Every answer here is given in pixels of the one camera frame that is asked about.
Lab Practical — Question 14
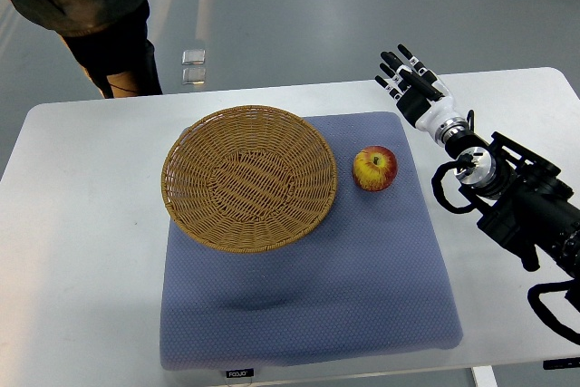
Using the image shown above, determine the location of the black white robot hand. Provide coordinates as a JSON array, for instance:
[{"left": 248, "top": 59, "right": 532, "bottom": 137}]
[{"left": 375, "top": 44, "right": 455, "bottom": 133}]

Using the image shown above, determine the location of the red yellow apple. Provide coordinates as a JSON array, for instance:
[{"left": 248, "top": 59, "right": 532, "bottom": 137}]
[{"left": 352, "top": 146, "right": 398, "bottom": 192}]

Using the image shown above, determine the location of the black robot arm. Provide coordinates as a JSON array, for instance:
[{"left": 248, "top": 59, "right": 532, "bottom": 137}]
[{"left": 431, "top": 116, "right": 579, "bottom": 343}]

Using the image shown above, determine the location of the woven wicker basket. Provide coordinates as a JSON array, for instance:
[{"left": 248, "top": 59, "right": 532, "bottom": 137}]
[{"left": 160, "top": 105, "right": 338, "bottom": 254}]

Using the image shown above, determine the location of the blue grey cushion mat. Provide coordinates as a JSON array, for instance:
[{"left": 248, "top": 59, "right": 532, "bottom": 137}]
[{"left": 160, "top": 111, "right": 462, "bottom": 371}]

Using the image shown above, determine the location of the metal floor plate lower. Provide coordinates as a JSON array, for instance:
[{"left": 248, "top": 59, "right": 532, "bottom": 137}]
[{"left": 182, "top": 66, "right": 206, "bottom": 85}]

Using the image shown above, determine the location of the metal floor plate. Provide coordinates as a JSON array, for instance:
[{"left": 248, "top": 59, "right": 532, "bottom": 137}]
[
  {"left": 182, "top": 48, "right": 206, "bottom": 65},
  {"left": 182, "top": 66, "right": 206, "bottom": 85}
]

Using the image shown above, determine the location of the metal floor plate upper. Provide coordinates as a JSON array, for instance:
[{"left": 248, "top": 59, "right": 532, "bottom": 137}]
[{"left": 182, "top": 48, "right": 206, "bottom": 65}]

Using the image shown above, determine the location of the white table leg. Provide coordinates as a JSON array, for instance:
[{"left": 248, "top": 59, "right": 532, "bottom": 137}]
[{"left": 471, "top": 365, "right": 498, "bottom": 387}]

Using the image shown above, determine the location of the black table control label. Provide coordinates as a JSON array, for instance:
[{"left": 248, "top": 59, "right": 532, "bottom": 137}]
[{"left": 226, "top": 368, "right": 255, "bottom": 379}]

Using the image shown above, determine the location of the person in dark clothes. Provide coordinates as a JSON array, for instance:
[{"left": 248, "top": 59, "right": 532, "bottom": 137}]
[{"left": 10, "top": 0, "right": 161, "bottom": 99}]

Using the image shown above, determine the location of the black cable loop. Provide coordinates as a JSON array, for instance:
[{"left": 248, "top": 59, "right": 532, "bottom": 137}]
[{"left": 527, "top": 281, "right": 580, "bottom": 345}]

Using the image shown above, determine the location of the black table edge bracket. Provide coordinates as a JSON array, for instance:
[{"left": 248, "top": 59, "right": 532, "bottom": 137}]
[{"left": 543, "top": 357, "right": 580, "bottom": 371}]

